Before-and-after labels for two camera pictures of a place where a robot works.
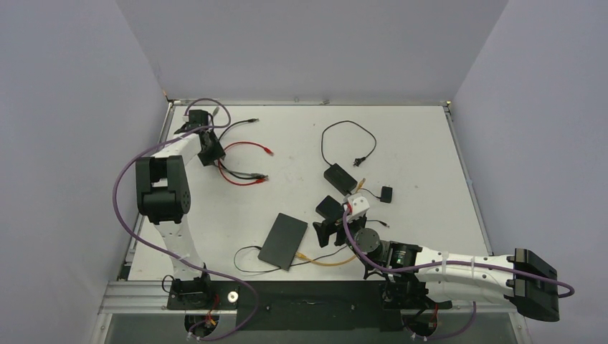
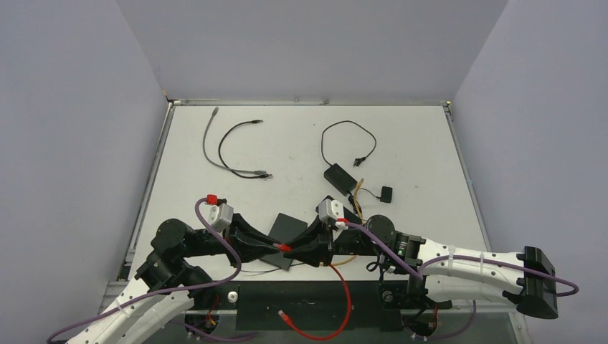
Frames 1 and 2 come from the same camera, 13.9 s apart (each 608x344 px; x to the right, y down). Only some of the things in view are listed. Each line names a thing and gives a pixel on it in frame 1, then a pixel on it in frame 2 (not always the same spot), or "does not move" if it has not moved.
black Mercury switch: x=283 y=242 does not move
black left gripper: x=218 y=153 -> x=251 y=243
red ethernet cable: x=259 y=180 -> x=285 y=248
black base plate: x=267 y=306 does not move
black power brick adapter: x=340 y=179 does not move
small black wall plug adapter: x=386 y=194 does not move
